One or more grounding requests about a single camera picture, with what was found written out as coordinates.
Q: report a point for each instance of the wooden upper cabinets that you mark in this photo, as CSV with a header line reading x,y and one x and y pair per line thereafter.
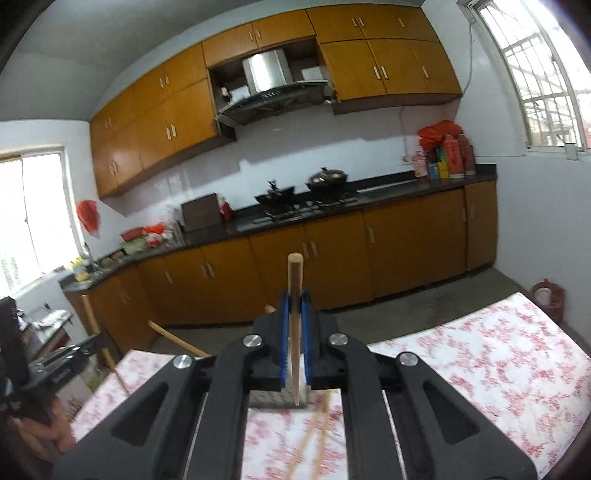
x,y
184,115

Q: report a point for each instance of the green perforated utensil holder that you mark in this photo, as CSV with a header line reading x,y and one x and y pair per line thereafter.
x,y
272,399

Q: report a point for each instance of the pink bottle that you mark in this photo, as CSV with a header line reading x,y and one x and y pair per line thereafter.
x,y
420,165

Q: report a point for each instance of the small box on windowsill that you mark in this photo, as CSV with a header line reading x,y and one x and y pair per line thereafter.
x,y
570,151

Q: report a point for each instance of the yellow detergent bottle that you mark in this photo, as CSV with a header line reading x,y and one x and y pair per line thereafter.
x,y
81,273

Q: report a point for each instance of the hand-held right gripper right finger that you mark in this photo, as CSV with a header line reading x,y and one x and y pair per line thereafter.
x,y
308,350

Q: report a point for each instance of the barred window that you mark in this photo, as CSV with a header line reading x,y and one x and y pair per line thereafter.
x,y
540,69

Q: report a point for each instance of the green basin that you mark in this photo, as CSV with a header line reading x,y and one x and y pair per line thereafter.
x,y
134,247

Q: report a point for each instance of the person's left hand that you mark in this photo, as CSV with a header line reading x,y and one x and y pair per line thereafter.
x,y
44,429

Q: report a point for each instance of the red and white plastic bag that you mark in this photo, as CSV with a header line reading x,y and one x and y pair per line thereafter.
x,y
154,233

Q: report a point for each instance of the floral pink tablecloth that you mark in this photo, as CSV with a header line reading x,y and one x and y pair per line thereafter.
x,y
461,369

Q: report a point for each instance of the colourful small boxes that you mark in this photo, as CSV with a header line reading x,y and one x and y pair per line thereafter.
x,y
437,170

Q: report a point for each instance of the steel faucet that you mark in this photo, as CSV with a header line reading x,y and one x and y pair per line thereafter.
x,y
87,256

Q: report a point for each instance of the dark cutting board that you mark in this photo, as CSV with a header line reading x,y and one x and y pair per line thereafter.
x,y
200,212

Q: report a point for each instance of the black pot with lid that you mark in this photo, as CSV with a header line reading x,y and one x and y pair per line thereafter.
x,y
328,179

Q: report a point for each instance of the red plastic bag on hook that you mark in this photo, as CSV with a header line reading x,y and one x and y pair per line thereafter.
x,y
88,217

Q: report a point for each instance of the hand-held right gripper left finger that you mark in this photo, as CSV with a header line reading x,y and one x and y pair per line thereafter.
x,y
282,350

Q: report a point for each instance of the black kitchen countertop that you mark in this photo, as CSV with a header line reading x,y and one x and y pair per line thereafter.
x,y
406,185

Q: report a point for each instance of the crumpled red bag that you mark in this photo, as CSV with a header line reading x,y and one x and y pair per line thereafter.
x,y
438,133

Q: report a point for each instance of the black wok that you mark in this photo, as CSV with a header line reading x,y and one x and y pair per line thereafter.
x,y
274,196

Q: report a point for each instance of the wooden lower cabinets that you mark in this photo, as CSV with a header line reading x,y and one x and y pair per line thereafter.
x,y
406,244

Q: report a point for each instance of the window above sink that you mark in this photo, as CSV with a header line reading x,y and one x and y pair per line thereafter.
x,y
37,217

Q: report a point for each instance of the dark red thermos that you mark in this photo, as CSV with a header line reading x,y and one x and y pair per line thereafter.
x,y
468,157

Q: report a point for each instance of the gas stove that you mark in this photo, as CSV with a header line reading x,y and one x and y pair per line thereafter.
x,y
318,203

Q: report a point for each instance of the steel range hood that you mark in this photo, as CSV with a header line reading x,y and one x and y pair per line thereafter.
x,y
268,74

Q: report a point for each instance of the wooden cabinets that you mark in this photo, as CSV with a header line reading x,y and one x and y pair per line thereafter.
x,y
184,115
406,244

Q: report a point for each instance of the red basin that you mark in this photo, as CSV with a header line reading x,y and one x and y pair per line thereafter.
x,y
132,233

